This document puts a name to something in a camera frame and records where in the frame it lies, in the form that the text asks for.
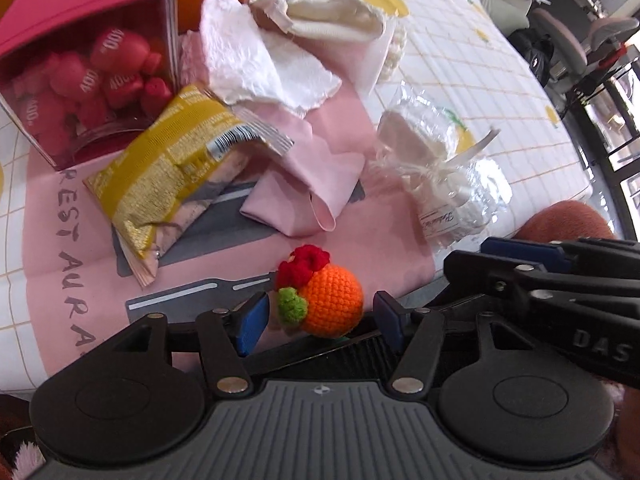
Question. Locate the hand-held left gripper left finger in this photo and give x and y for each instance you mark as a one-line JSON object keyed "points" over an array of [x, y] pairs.
{"points": [[252, 321]]}

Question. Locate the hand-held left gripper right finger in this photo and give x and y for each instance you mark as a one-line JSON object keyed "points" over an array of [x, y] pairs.
{"points": [[387, 317]]}

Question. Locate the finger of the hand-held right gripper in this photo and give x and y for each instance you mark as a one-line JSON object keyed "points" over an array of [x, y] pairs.
{"points": [[480, 269], [520, 251]]}

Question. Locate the orange crochet ball toy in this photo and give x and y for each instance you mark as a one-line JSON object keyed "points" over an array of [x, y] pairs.
{"points": [[330, 300]]}

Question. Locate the clear plastic bag with ribbon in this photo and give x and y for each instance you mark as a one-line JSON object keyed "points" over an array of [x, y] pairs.
{"points": [[435, 180]]}

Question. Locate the white tissue paper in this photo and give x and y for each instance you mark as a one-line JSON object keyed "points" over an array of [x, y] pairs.
{"points": [[245, 60]]}

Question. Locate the orange plush stool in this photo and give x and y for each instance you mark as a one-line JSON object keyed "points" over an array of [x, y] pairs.
{"points": [[565, 220]]}

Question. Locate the pink paper placemat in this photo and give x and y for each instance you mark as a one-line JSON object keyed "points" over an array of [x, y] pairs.
{"points": [[380, 240]]}

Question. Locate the lemon print checked tablecloth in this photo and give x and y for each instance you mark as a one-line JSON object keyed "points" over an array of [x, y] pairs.
{"points": [[500, 90]]}

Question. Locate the yellow snack packet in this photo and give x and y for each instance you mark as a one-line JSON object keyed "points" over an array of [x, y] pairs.
{"points": [[150, 170]]}

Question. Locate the black bag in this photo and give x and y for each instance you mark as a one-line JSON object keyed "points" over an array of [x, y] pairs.
{"points": [[532, 57]]}

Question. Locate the grey office chair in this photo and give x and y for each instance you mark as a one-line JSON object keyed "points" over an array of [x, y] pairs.
{"points": [[575, 35]]}

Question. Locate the pink fluffy cloth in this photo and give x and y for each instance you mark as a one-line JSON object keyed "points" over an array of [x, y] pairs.
{"points": [[15, 450]]}

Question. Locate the cream fabric pouch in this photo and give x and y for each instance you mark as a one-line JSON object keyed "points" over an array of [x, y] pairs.
{"points": [[330, 22]]}

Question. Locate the pile of small red bottles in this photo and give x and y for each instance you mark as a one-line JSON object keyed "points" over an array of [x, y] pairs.
{"points": [[115, 55]]}

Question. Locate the red box with clear window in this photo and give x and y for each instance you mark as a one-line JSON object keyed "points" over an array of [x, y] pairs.
{"points": [[75, 10]]}

